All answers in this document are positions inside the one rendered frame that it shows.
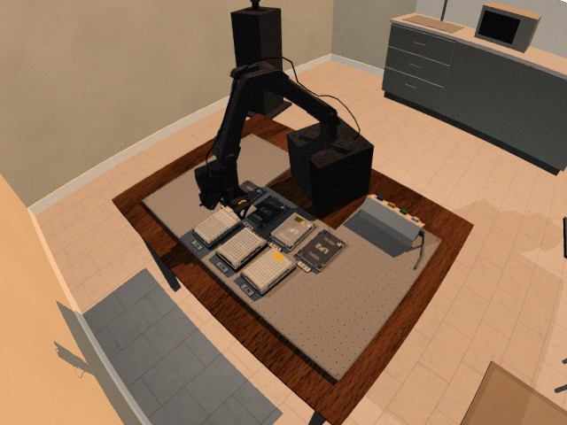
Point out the beige flat base plate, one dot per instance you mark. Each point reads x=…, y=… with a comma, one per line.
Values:
x=331, y=316

